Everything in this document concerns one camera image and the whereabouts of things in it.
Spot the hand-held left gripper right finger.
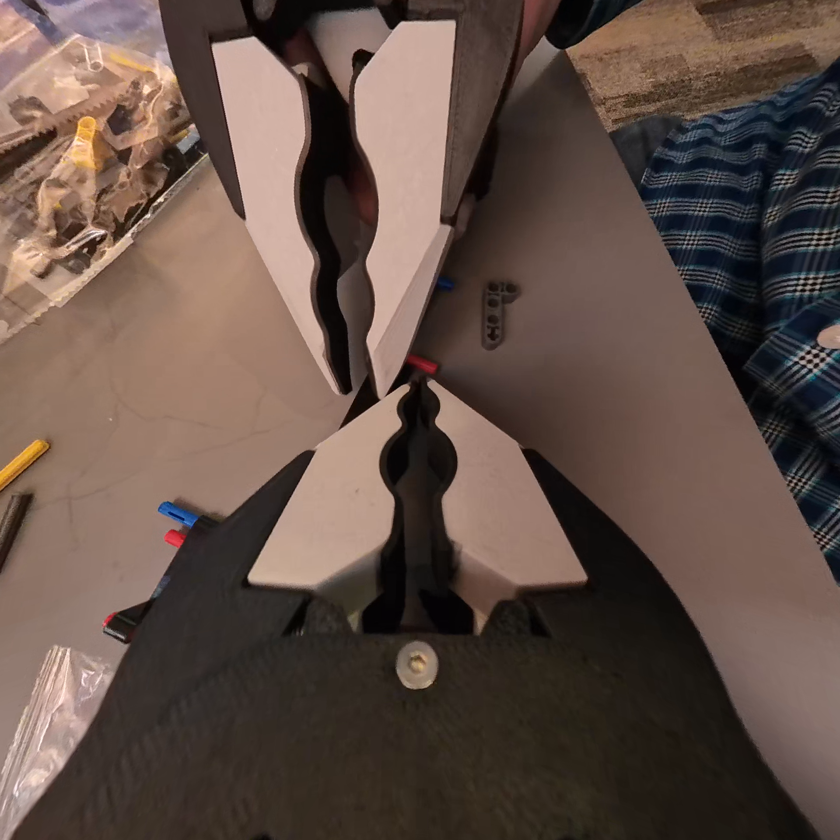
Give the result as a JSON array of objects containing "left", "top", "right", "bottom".
[{"left": 423, "top": 381, "right": 588, "bottom": 632}]

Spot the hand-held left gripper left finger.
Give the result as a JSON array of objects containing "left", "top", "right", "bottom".
[{"left": 248, "top": 381, "right": 427, "bottom": 632}]

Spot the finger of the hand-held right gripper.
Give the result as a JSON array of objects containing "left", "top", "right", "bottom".
[
  {"left": 351, "top": 18, "right": 458, "bottom": 399},
  {"left": 211, "top": 34, "right": 361, "bottom": 396}
]

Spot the clear bag of lego pieces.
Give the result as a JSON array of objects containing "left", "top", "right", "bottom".
[{"left": 0, "top": 0, "right": 206, "bottom": 343}]

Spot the grey lego beam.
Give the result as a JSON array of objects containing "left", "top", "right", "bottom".
[{"left": 481, "top": 280, "right": 518, "bottom": 349}]

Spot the black and red lego pin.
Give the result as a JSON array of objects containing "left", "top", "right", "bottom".
[{"left": 102, "top": 600, "right": 153, "bottom": 644}]

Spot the yellow lego axle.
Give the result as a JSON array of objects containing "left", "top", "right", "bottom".
[{"left": 0, "top": 439, "right": 51, "bottom": 492}]

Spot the black lego axle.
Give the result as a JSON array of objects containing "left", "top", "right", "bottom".
[{"left": 0, "top": 493, "right": 34, "bottom": 573}]

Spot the person's right hand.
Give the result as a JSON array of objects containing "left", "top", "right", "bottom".
[{"left": 521, "top": 0, "right": 562, "bottom": 60}]

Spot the person's plaid shirt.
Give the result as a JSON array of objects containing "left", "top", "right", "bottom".
[{"left": 610, "top": 64, "right": 840, "bottom": 586}]

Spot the empty clear plastic bag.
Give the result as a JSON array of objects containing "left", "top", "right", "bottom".
[{"left": 0, "top": 646, "right": 120, "bottom": 823}]

